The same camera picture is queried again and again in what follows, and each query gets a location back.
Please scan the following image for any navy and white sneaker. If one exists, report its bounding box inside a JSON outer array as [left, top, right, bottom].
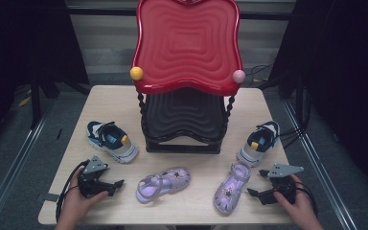
[[86, 120, 140, 165], [236, 120, 282, 168]]

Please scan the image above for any person's left hand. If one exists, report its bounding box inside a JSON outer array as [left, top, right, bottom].
[[61, 166, 109, 221]]

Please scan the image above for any black floor cable bundle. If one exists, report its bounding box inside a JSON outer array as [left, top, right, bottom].
[[244, 63, 312, 150]]

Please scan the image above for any grey tape strip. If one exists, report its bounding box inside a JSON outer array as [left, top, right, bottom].
[[41, 193, 60, 203]]

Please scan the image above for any black metal stand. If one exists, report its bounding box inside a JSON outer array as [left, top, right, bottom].
[[30, 75, 60, 130]]

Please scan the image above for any person's right hand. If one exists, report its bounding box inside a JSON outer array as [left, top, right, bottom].
[[272, 173, 317, 226]]

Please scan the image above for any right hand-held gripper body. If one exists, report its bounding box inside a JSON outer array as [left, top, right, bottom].
[[266, 163, 305, 204]]

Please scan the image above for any right hand-held gripper black cable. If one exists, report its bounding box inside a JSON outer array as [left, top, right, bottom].
[[293, 181, 319, 217]]

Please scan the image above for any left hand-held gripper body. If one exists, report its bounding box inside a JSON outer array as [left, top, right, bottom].
[[77, 155, 116, 198]]

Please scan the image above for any metal floor rail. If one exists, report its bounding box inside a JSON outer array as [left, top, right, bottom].
[[0, 104, 57, 230], [282, 99, 358, 230]]

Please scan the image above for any red and black shoe rack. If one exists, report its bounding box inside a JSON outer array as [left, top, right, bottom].
[[129, 0, 247, 155]]

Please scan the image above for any purple star sandal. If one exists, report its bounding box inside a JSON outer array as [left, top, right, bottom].
[[135, 166, 192, 204], [214, 161, 252, 216]]

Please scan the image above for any black curtain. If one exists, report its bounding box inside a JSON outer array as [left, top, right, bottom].
[[0, 0, 90, 157], [267, 0, 368, 202]]

